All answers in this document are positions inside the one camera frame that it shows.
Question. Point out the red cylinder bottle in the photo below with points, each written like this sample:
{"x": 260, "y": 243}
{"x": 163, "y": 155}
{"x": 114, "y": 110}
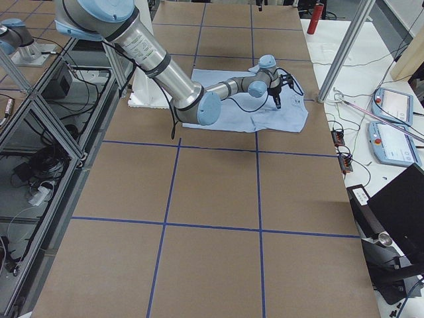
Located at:
{"x": 316, "y": 15}

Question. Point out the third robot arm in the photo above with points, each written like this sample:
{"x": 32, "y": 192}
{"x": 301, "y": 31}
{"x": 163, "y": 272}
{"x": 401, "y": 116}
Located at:
{"x": 18, "y": 43}

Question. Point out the lower orange circuit board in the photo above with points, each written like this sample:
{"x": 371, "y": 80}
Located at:
{"x": 345, "y": 162}

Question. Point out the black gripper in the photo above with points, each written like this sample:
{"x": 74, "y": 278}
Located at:
{"x": 274, "y": 90}

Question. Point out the white power strip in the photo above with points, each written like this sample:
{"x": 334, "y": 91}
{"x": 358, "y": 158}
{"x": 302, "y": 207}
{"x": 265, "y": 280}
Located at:
{"x": 40, "y": 195}

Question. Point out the black laptop monitor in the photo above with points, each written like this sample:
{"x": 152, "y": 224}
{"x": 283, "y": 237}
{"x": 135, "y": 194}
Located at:
{"x": 399, "y": 208}

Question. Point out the aluminium frame post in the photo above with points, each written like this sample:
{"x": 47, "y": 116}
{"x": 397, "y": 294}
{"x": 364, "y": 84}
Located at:
{"x": 349, "y": 38}

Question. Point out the upper teach pendant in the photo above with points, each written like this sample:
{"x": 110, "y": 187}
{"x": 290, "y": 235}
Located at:
{"x": 393, "y": 106}

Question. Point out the wooden board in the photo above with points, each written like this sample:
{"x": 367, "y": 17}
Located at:
{"x": 410, "y": 14}

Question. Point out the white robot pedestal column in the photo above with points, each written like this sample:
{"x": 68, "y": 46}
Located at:
{"x": 142, "y": 83}

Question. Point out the teach pendant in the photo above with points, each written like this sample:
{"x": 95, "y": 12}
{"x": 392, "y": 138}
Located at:
{"x": 393, "y": 106}
{"x": 391, "y": 146}

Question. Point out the lower teach pendant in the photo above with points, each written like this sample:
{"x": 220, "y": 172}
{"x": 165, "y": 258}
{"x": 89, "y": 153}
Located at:
{"x": 391, "y": 146}

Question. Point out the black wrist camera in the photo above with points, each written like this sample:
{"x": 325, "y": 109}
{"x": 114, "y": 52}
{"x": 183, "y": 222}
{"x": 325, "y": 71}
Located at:
{"x": 287, "y": 79}

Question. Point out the black box under rack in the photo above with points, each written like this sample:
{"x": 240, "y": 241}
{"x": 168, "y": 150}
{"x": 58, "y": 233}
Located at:
{"x": 59, "y": 85}

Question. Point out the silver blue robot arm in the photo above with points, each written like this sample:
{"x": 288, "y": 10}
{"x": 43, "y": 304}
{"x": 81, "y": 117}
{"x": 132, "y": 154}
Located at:
{"x": 118, "y": 22}

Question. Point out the light blue t-shirt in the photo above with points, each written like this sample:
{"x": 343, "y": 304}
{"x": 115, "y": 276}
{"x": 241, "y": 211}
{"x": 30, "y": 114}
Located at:
{"x": 242, "y": 104}

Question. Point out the aluminium frame rack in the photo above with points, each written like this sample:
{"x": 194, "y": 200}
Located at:
{"x": 50, "y": 143}

